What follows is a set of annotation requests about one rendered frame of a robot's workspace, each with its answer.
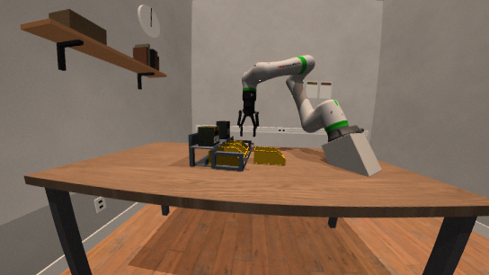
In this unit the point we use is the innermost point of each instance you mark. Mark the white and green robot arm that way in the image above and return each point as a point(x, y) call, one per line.
point(328, 114)

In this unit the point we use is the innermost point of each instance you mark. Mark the yellow bin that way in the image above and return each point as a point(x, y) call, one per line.
point(226, 160)
point(268, 155)
point(238, 146)
point(239, 142)

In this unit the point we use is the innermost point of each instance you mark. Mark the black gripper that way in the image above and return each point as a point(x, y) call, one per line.
point(248, 111)

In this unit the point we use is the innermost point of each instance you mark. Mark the grey metal shelf rack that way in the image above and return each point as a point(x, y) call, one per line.
point(193, 143)

